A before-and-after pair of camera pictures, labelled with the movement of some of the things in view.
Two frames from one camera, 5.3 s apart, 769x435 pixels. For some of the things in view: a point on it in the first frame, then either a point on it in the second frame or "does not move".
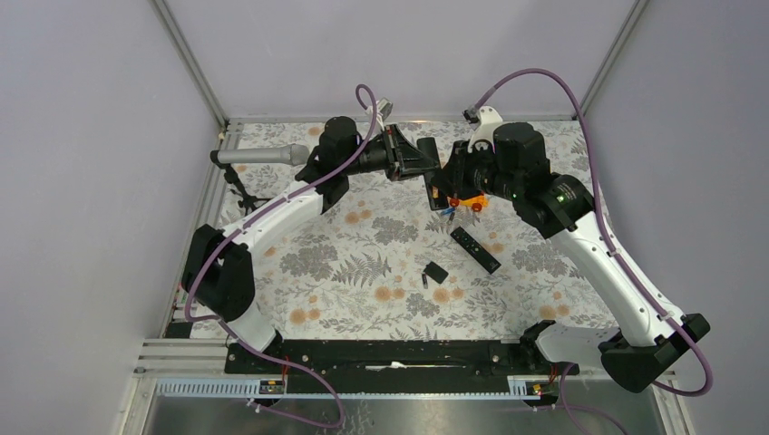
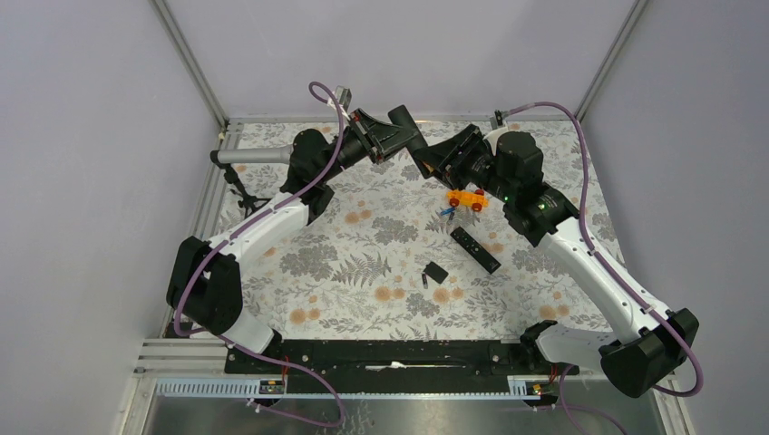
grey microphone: x=296 y=154 does not move
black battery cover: x=436 y=272 does not move
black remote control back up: x=435 y=181 -> x=411 y=134
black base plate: x=393 y=367 does not move
